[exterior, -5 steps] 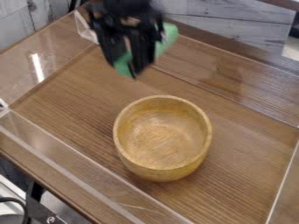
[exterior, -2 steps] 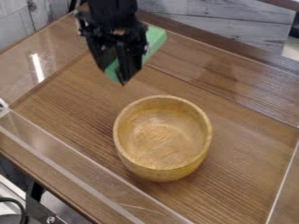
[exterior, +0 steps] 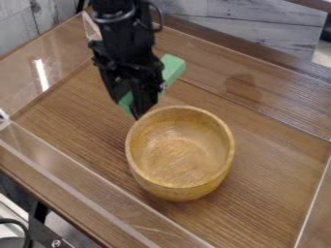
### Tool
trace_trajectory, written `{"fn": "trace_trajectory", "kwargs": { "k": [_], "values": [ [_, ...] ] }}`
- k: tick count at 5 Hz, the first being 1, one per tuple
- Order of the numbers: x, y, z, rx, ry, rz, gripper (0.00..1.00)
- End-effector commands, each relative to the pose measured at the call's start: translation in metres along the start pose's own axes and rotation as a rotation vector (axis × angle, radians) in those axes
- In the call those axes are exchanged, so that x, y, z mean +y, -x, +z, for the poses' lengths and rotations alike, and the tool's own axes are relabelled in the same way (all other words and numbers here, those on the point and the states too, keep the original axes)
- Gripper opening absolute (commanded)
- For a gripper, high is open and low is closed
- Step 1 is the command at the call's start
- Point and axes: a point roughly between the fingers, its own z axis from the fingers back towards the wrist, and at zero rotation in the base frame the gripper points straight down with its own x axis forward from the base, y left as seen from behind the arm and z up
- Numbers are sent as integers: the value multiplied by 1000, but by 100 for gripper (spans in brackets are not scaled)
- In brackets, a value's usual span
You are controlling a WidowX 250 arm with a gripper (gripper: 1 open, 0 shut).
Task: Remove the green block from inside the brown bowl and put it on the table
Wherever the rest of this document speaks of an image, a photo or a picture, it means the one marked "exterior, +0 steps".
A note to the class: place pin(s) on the black table leg frame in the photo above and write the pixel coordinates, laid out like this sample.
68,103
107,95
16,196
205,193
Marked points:
43,237

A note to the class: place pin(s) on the green rectangular block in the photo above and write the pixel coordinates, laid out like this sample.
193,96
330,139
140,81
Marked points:
175,67

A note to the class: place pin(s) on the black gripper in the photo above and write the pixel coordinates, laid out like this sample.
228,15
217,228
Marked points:
125,60

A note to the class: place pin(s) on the clear acrylic tray walls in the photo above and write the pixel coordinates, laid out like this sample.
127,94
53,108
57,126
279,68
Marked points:
63,142

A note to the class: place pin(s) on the brown wooden bowl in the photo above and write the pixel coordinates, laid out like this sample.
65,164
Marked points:
179,150

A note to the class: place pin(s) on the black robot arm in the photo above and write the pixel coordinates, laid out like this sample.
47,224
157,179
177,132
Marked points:
128,6

